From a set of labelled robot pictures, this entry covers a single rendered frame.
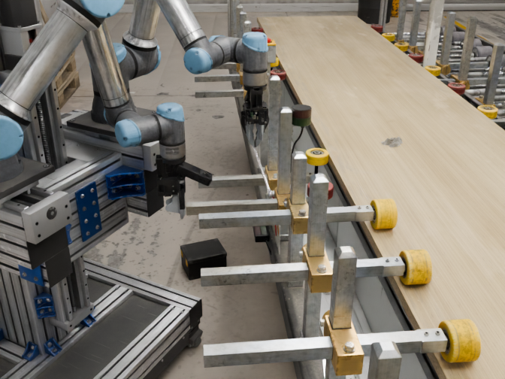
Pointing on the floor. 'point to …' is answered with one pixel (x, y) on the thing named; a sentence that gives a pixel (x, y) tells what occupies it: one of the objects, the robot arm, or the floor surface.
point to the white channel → (433, 32)
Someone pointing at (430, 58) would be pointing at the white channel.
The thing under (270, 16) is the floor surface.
